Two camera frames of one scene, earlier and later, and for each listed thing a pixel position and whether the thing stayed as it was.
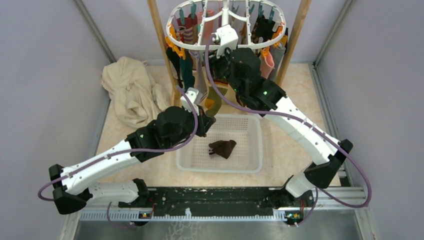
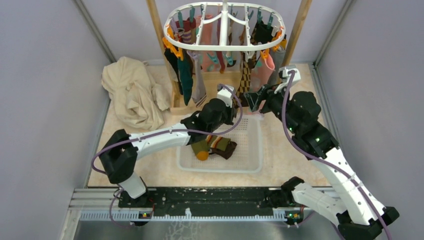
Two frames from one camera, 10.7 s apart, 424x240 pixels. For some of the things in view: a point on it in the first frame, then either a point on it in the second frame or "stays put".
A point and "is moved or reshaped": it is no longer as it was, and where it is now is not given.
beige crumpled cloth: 138,100 stays put
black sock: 174,58 stays put
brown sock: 223,148 stays put
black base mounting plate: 165,201 stays put
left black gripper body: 200,130 → 227,118
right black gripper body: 222,69 → 274,102
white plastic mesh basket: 245,157 stays put
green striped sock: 213,101 is moved or reshaped
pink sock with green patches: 267,64 stays put
